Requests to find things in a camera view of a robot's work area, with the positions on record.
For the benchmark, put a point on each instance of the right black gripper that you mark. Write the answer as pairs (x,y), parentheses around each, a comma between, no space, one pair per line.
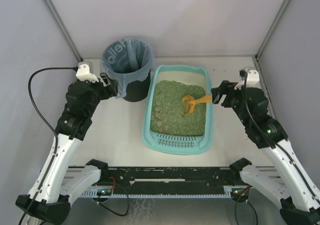
(223,95)

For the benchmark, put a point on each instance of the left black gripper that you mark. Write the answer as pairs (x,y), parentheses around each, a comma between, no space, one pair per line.
(107,86)

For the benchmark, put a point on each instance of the orange litter scoop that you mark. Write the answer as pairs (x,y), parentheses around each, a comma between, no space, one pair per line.
(189,103)

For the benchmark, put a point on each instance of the teal litter box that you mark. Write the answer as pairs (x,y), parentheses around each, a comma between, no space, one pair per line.
(173,144)

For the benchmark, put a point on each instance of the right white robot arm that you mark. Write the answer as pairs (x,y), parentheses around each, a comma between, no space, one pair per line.
(299,199)

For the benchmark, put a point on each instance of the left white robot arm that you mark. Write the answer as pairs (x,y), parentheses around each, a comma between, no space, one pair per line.
(49,200)

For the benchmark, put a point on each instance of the green cat litter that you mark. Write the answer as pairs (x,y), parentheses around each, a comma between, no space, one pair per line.
(168,112)

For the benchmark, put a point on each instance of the black trash bin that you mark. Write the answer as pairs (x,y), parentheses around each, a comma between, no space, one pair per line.
(137,91)

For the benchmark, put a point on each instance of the blue plastic bin liner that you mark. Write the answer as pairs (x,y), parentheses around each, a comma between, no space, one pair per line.
(127,60)

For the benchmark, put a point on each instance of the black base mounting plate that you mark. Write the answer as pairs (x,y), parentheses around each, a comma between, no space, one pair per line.
(156,177)

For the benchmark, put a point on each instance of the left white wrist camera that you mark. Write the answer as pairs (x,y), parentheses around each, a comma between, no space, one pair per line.
(85,72)

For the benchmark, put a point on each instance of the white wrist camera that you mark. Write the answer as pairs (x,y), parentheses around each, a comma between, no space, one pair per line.
(85,72)
(249,76)

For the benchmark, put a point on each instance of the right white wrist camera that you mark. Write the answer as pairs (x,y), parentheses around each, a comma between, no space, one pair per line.
(249,76)

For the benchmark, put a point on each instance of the blue slotted cable duct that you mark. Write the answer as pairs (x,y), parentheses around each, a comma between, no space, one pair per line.
(163,192)

